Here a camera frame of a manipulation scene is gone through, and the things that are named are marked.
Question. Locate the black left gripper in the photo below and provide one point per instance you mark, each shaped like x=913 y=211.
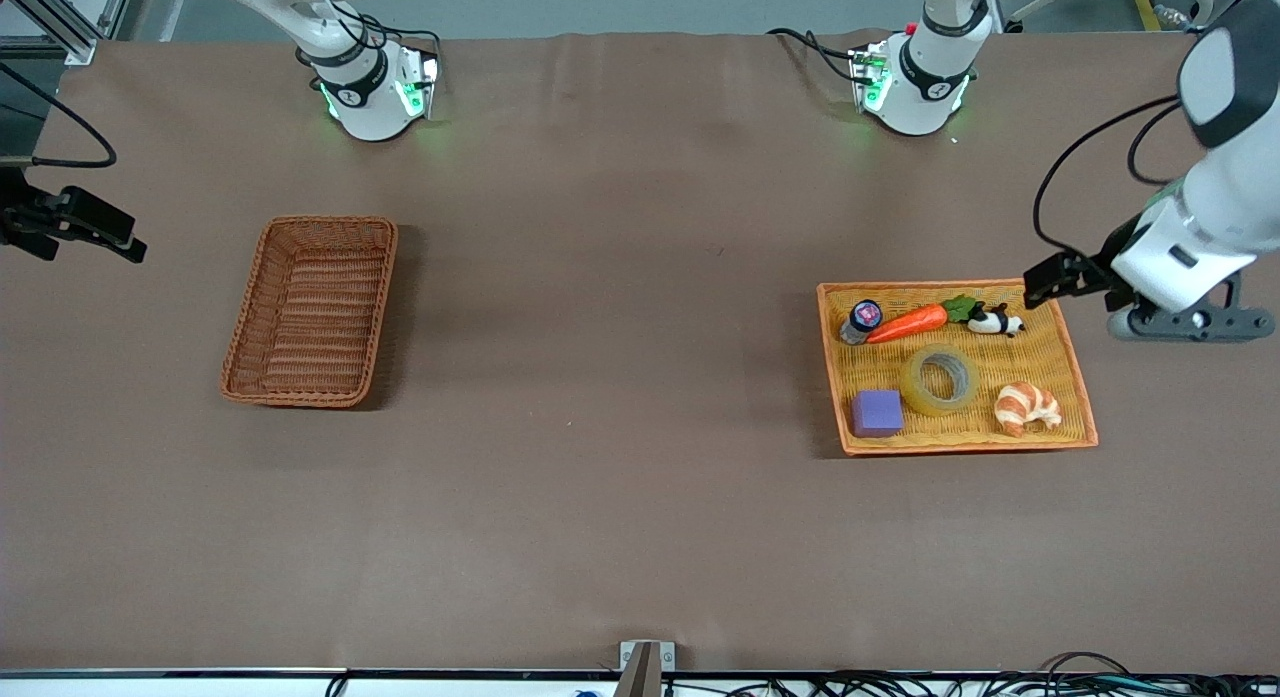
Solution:
x=1091 y=268

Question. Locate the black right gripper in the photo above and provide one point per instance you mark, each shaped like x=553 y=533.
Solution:
x=22 y=220

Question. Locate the yellowish clear tape roll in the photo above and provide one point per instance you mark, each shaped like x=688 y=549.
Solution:
x=910 y=382

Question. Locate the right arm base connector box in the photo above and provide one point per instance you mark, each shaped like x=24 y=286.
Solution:
x=418 y=82

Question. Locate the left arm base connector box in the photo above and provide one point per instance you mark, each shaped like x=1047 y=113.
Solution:
x=868 y=77

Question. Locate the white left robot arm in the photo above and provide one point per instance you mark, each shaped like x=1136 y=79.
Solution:
x=1220 y=207

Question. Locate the orange wicker basket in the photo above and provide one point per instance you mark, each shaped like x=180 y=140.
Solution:
x=960 y=432

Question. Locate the brown wicker basket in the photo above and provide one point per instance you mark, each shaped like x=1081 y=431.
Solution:
x=310 y=317

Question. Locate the black white panda toy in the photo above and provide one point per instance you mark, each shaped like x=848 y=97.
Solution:
x=990 y=322

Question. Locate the toy croissant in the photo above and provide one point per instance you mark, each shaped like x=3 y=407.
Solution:
x=1020 y=405

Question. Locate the orange toy carrot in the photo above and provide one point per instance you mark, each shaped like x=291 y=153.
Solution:
x=910 y=323

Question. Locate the small bottle purple lid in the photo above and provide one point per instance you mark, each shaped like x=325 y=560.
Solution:
x=864 y=314

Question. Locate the purple foam cube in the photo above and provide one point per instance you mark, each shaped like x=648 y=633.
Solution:
x=877 y=413

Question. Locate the aluminium frame profile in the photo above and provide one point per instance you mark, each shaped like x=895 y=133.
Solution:
x=70 y=42

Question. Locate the metal table edge bracket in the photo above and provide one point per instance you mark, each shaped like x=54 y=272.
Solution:
x=645 y=667

